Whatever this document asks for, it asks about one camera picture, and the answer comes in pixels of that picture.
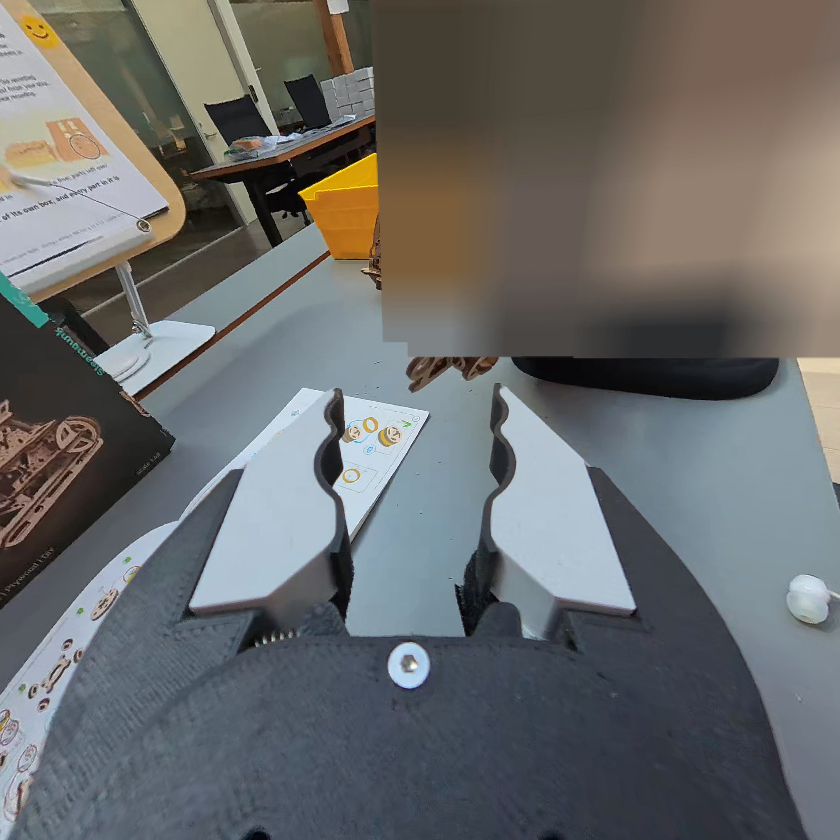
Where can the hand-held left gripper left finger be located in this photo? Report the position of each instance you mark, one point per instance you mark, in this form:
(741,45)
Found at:
(275,525)

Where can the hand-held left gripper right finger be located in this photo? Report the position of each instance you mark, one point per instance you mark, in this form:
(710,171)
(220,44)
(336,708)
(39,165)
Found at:
(558,538)

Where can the small white round plug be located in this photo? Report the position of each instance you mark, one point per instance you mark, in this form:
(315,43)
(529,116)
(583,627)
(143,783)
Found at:
(808,598)

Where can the black office chair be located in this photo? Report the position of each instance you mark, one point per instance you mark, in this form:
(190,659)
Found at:
(307,102)
(236,121)

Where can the yellow plastic bin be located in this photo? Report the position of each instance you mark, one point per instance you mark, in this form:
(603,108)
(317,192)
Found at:
(341,216)

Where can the wooden document stand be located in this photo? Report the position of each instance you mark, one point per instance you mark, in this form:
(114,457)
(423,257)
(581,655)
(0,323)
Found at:
(144,154)

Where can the printed instruction sheet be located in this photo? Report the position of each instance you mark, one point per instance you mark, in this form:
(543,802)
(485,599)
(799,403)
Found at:
(65,164)

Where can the brown-edged office desk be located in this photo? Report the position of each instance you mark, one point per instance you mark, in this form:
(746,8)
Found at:
(308,148)

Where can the stack of white boxes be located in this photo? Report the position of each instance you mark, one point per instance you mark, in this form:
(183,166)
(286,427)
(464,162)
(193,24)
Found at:
(348,95)

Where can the black model kit box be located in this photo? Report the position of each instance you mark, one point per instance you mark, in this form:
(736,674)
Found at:
(131,446)

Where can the wooden gear assembly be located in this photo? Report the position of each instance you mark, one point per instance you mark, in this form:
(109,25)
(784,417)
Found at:
(436,373)

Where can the wooden model piece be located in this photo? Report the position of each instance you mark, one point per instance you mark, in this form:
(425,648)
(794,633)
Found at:
(375,262)

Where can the illustrated assembly booklet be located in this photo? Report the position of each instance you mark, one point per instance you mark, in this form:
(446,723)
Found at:
(387,453)

